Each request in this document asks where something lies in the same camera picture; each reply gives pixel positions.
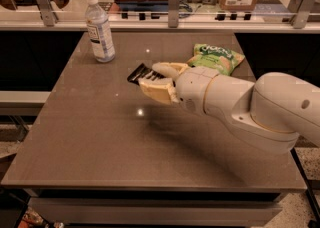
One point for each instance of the clear blue plastic water bottle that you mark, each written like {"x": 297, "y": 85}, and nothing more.
{"x": 99, "y": 32}

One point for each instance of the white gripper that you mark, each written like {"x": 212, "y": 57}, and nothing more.
{"x": 191, "y": 87}

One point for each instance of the metal rail bracket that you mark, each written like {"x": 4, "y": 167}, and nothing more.
{"x": 47, "y": 13}
{"x": 301, "y": 10}
{"x": 173, "y": 13}

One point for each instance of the left metal rail bracket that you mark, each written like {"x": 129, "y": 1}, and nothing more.
{"x": 47, "y": 13}

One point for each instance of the right metal rail bracket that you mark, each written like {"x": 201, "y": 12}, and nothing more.
{"x": 301, "y": 10}

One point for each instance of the green snack chip bag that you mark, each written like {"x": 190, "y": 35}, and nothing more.
{"x": 222, "y": 59}

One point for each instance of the middle metal rail bracket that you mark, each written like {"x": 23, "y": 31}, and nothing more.
{"x": 173, "y": 13}

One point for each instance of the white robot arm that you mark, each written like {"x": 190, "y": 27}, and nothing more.
{"x": 269, "y": 114}

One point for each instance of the black rxbar chocolate bar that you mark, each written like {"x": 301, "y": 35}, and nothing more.
{"x": 143, "y": 72}

